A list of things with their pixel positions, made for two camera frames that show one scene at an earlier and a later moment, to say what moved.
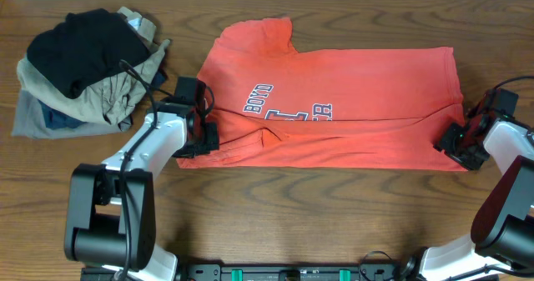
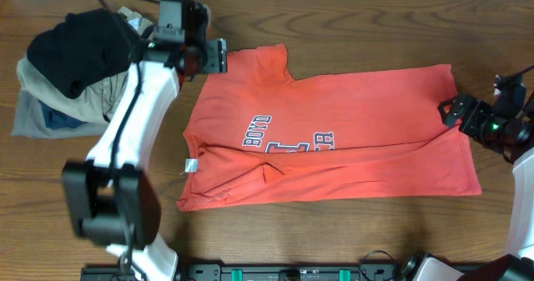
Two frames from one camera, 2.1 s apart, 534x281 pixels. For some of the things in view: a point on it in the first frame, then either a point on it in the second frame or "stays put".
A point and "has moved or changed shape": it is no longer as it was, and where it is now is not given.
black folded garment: [83, 44] stays put
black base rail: [274, 270] stays put
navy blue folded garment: [54, 119] stays put
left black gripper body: [204, 143] -> [218, 56]
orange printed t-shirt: [279, 107] has moved or changed shape
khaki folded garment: [113, 101] stays put
